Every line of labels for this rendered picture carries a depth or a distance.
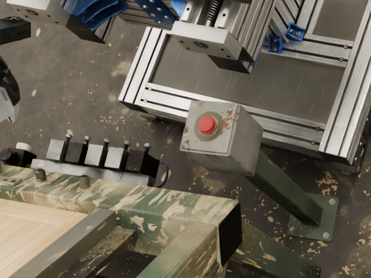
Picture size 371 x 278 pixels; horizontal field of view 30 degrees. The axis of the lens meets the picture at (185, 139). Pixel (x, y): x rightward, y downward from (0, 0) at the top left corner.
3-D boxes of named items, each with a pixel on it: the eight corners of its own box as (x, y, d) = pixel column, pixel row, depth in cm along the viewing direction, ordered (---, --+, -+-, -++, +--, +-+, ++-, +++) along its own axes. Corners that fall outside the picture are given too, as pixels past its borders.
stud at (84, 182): (92, 186, 165) (90, 175, 164) (86, 190, 163) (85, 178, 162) (84, 185, 166) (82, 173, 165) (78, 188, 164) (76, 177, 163)
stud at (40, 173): (48, 179, 170) (47, 168, 169) (42, 183, 168) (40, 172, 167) (41, 177, 172) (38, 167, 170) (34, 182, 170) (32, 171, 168)
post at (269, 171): (323, 208, 228) (251, 139, 163) (320, 226, 226) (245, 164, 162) (306, 206, 231) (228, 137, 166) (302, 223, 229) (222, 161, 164)
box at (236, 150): (265, 129, 162) (240, 102, 147) (255, 178, 160) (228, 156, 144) (219, 124, 168) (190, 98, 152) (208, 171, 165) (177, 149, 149)
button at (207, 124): (220, 119, 148) (216, 116, 146) (216, 137, 147) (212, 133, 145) (203, 117, 150) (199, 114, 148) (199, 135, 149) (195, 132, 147)
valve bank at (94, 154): (194, 161, 188) (155, 134, 167) (183, 212, 184) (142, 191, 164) (47, 142, 210) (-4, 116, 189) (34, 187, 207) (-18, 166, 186)
